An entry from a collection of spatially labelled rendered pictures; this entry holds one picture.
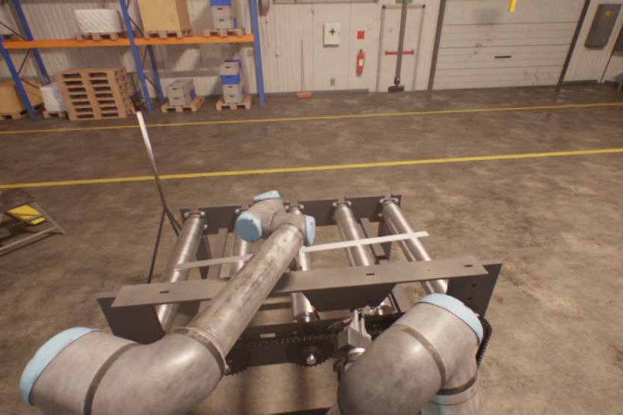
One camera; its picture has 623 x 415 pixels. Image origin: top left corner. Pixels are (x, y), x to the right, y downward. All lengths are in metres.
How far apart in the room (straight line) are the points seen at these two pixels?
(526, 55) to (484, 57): 1.27
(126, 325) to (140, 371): 0.76
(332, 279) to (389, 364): 0.57
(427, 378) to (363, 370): 0.09
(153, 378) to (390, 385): 0.33
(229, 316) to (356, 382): 0.24
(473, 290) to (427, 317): 0.75
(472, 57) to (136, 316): 10.85
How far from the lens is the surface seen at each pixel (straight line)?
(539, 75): 12.65
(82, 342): 0.62
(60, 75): 9.28
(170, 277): 1.61
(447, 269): 1.19
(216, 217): 2.07
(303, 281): 1.08
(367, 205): 2.09
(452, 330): 0.61
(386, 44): 10.26
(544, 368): 2.67
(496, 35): 11.58
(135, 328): 1.31
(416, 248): 1.70
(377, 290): 1.20
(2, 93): 10.53
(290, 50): 9.87
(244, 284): 0.68
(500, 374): 2.51
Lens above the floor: 1.89
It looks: 30 degrees down
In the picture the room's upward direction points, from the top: 1 degrees counter-clockwise
